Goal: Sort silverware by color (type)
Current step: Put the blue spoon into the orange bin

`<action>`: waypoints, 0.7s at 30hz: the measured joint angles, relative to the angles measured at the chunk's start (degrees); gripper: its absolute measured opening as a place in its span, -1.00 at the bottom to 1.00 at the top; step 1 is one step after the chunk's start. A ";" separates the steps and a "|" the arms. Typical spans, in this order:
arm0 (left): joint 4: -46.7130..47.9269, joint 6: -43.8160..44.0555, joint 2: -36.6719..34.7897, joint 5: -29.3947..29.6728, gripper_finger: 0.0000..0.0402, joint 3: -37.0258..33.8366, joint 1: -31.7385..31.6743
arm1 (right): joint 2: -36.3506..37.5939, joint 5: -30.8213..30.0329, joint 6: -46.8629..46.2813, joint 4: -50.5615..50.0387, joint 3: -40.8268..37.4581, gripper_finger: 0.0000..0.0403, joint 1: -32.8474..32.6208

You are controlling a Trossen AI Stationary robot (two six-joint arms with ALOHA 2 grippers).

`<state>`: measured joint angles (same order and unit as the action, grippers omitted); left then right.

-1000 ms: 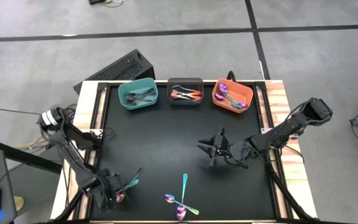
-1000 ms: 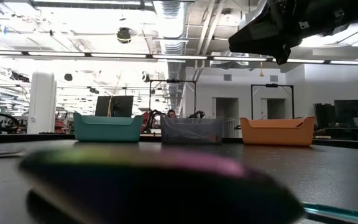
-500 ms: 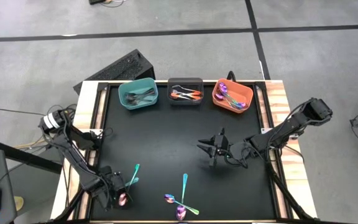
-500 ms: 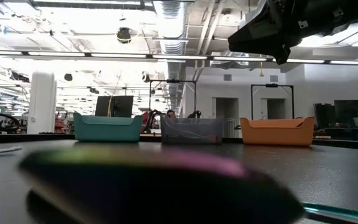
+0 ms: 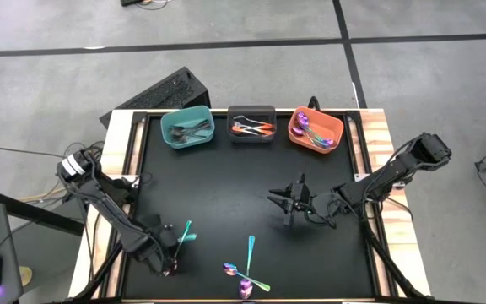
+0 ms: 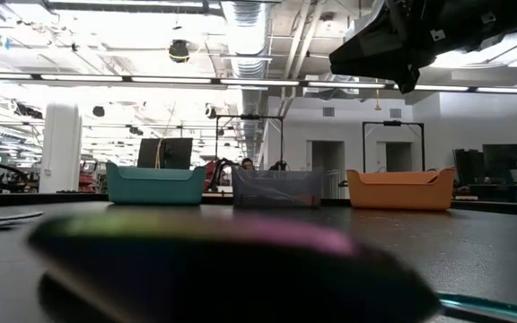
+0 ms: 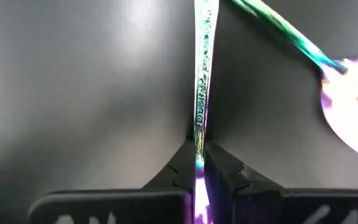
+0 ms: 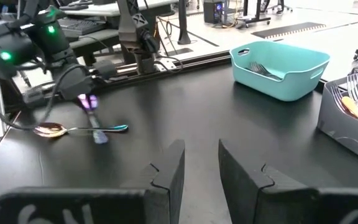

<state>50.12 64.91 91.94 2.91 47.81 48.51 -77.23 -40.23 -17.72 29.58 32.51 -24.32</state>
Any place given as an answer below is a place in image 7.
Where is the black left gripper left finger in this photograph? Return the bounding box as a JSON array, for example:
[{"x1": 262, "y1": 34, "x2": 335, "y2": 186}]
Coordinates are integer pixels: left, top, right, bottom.
[{"x1": 28, "y1": 139, "x2": 196, "y2": 224}]

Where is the iridescent rainbow spoon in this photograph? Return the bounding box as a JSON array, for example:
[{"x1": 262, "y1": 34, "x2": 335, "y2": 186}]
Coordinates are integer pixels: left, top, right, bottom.
[
  {"x1": 193, "y1": 0, "x2": 220, "y2": 224},
  {"x1": 231, "y1": 0, "x2": 358, "y2": 166}
]

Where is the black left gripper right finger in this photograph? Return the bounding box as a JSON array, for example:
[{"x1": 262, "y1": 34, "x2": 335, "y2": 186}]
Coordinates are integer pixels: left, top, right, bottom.
[{"x1": 204, "y1": 142, "x2": 358, "y2": 224}]

